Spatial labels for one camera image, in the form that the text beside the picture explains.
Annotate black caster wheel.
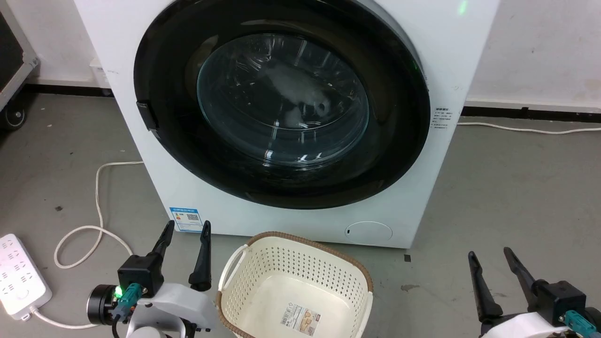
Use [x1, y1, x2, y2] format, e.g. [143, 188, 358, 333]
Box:
[2, 106, 27, 131]

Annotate black door handle latch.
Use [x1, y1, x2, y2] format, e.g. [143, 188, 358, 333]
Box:
[137, 100, 161, 132]

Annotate looped white power cable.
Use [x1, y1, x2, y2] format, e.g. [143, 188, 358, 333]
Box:
[54, 161, 144, 269]

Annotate black flight case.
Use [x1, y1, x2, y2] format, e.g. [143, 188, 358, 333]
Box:
[0, 5, 40, 111]

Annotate cream perforated laundry basket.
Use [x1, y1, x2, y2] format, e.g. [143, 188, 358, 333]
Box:
[216, 231, 374, 338]

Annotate teal camera connector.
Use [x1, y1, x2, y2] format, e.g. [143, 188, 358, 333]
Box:
[113, 283, 142, 321]
[563, 310, 588, 335]

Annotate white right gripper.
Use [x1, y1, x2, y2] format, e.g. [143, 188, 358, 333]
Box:
[468, 247, 571, 338]

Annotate white power strip cable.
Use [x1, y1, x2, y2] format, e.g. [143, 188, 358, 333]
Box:
[29, 305, 101, 330]

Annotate oval white filter cover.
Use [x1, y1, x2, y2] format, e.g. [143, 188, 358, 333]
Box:
[345, 221, 393, 245]

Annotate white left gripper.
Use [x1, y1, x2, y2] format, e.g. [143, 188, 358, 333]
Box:
[134, 220, 219, 334]

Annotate white power strip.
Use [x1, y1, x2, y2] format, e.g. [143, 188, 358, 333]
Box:
[0, 234, 53, 321]

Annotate round black glass washer door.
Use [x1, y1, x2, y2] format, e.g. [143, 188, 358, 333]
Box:
[133, 0, 431, 210]

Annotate blue energy label sticker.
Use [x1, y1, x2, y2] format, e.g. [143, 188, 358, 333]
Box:
[170, 207, 204, 233]

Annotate long white floor cable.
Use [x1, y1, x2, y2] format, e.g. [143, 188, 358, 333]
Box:
[458, 122, 601, 136]

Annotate white front-load washing machine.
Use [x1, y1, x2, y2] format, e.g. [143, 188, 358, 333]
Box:
[74, 0, 501, 249]

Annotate white text sticker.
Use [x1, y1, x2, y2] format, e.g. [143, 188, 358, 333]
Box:
[431, 107, 457, 130]

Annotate teal left camera connector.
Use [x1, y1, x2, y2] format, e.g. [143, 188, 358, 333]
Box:
[113, 283, 142, 321]

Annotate barcode label sticker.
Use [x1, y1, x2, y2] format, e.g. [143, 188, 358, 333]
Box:
[280, 302, 322, 337]

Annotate teal right camera connector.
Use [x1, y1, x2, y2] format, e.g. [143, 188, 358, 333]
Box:
[563, 310, 588, 335]

